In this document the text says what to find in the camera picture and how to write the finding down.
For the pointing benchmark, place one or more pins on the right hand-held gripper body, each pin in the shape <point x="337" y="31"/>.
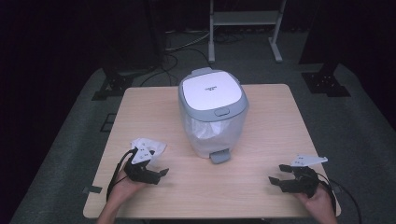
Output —
<point x="303" y="183"/>

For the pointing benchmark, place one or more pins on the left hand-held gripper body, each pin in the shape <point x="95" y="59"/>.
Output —
<point x="138" y="172"/>

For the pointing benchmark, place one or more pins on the white tissue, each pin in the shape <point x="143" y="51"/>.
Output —
<point x="158" y="145"/>

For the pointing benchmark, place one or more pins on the white grey pedal trash can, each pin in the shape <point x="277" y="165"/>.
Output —
<point x="211" y="93"/>

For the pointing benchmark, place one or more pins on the person's left hand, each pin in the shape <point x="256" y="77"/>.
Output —
<point x="123" y="189"/>

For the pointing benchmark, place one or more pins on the person's right hand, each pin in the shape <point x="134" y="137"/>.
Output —
<point x="320" y="203"/>

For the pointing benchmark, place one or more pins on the grey tape strip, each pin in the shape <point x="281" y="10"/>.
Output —
<point x="92" y="189"/>

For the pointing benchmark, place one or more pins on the white plastic bin liner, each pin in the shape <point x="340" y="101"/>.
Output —
<point x="207" y="130"/>

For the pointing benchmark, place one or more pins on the white metal stand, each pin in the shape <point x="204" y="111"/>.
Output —
<point x="244" y="18"/>

